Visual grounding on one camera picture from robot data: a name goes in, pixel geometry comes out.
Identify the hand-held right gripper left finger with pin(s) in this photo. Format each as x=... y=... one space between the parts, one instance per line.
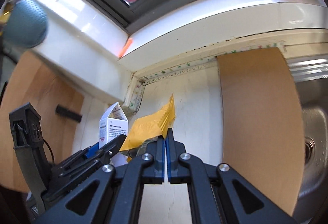
x=160 y=160

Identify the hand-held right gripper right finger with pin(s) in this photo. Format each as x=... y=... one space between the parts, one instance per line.
x=174 y=162

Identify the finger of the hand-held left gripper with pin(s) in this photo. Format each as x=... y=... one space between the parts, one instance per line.
x=112 y=148
x=91 y=151

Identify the small white printed box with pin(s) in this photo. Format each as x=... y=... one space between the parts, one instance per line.
x=112 y=129

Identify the silver foil wrapper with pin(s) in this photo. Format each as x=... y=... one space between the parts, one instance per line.
x=146 y=129

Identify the wooden cutting board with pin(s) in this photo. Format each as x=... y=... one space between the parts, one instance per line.
x=38 y=90

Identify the brown cardboard sheet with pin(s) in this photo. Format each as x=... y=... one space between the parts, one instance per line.
x=256 y=124

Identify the blue utensil holder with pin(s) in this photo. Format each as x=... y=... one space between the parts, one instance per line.
x=25 y=24

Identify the stainless steel sink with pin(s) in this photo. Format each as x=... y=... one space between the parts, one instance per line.
x=312 y=124

